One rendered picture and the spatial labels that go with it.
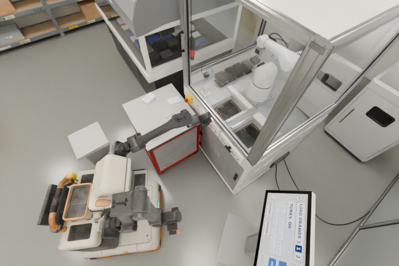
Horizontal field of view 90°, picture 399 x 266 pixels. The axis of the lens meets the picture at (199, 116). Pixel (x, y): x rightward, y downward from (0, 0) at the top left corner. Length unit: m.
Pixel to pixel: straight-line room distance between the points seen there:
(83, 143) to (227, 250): 1.70
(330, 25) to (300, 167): 2.13
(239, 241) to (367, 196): 1.62
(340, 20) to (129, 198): 1.07
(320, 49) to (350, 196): 2.41
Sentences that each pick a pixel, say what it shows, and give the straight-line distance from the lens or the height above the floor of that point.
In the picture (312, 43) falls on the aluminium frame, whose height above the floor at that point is 1.98.
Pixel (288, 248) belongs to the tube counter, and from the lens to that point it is 1.36.
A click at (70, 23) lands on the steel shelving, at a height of 0.14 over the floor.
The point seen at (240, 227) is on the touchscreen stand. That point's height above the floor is 0.04.
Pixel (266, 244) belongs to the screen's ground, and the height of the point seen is 1.01.
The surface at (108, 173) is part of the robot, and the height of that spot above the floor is 1.38.
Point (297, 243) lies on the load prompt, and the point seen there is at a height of 1.15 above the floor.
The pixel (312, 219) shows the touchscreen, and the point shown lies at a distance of 1.36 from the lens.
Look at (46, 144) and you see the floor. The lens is 3.30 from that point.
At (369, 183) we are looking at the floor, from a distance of 3.27.
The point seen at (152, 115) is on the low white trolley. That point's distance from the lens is 2.03.
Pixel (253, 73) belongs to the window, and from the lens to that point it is 1.10.
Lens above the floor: 2.38
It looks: 55 degrees down
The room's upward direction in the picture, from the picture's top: 2 degrees clockwise
